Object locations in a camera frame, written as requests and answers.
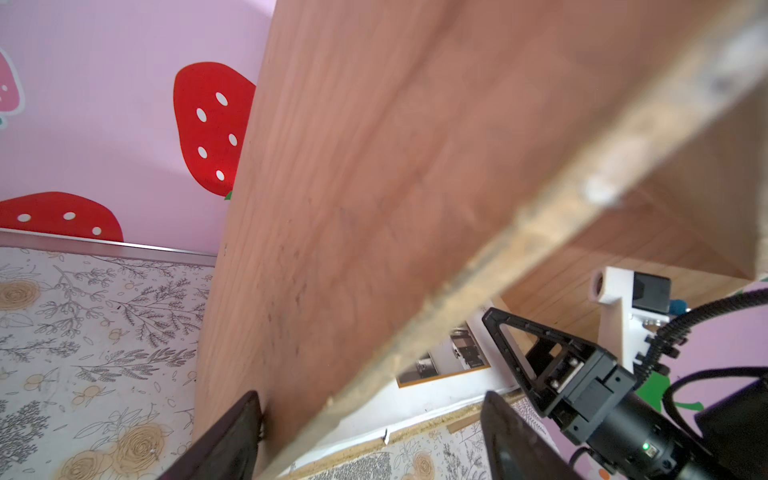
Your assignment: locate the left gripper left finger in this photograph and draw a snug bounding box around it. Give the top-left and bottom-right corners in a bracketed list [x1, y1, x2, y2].
[158, 390, 262, 480]

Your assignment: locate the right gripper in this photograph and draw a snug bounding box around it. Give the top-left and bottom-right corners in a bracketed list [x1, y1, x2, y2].
[482, 307, 636, 444]

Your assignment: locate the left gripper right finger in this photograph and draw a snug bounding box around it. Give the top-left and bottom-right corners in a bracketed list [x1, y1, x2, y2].
[480, 391, 581, 480]

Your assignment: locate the white hardcover book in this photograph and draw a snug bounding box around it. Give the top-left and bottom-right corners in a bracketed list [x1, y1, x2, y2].
[281, 296, 517, 479]

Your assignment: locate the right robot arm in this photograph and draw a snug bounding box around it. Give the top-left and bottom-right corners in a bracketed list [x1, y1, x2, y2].
[482, 308, 767, 479]

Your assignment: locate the wooden two-tier shelf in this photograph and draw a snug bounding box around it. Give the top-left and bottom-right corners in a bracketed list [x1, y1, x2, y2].
[193, 1, 767, 479]

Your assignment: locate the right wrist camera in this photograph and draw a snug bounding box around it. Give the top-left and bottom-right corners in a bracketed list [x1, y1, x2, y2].
[589, 267, 672, 371]

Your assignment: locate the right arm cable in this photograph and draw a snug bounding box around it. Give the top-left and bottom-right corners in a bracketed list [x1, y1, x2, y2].
[635, 287, 768, 385]

